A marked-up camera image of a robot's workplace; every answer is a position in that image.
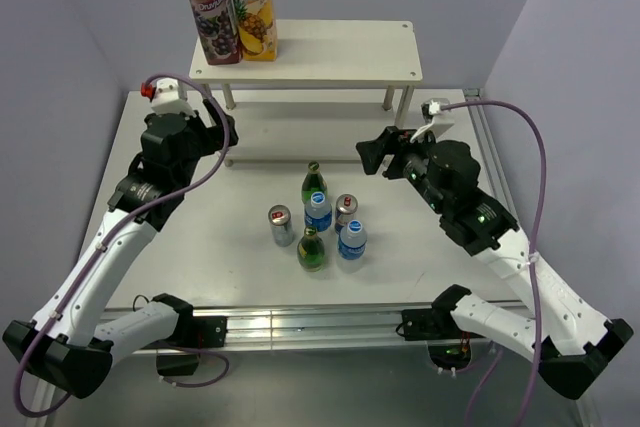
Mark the aluminium front rail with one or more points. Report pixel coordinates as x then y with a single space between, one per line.
308 367

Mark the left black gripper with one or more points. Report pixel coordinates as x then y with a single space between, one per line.
213 136

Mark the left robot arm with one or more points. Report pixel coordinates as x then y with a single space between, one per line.
65 343

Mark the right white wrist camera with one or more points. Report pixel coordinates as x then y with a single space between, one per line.
437 119

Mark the grape juice carton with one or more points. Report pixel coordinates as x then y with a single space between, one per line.
216 26

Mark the Pocari water bottle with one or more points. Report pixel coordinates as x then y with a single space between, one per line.
318 212
351 246

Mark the green glass bottle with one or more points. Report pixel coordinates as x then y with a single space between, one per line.
310 250
313 182

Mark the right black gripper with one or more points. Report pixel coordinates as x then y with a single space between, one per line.
391 140

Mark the Red Bull can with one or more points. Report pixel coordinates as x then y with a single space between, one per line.
345 210

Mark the aluminium side rail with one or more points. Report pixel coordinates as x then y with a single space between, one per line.
484 149

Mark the pineapple juice carton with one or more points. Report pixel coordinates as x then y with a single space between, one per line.
257 29

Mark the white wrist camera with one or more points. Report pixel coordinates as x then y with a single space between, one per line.
437 119
167 96

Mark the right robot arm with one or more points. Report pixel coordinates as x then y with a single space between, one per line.
570 342

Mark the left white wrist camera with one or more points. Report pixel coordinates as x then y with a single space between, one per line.
167 96

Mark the white two-tier shelf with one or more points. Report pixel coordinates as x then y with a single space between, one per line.
333 83

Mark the silver energy can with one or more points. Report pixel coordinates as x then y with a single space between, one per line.
280 222

